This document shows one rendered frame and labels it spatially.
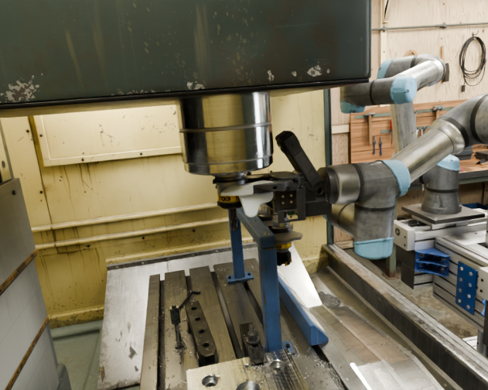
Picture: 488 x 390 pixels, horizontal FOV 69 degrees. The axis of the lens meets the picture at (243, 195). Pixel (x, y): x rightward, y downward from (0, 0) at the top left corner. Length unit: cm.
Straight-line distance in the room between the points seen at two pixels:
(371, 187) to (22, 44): 57
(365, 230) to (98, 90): 52
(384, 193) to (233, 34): 40
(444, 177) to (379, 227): 93
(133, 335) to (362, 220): 107
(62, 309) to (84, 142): 78
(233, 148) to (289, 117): 118
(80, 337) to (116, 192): 67
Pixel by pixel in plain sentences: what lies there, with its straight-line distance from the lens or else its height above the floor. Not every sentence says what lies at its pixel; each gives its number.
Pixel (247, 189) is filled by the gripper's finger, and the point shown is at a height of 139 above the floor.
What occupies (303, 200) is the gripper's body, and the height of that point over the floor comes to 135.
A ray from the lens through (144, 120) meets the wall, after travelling 162.
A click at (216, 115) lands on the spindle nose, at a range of 55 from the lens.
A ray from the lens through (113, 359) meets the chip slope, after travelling 151.
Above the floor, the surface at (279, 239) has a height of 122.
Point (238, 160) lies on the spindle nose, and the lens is 55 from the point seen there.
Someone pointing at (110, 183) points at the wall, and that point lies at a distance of 167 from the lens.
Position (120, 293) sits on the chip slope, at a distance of 168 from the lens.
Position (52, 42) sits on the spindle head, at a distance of 51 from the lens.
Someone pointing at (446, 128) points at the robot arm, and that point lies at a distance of 97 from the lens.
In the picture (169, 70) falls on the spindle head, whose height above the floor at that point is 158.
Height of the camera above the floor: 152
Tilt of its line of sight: 14 degrees down
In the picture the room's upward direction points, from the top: 5 degrees counter-clockwise
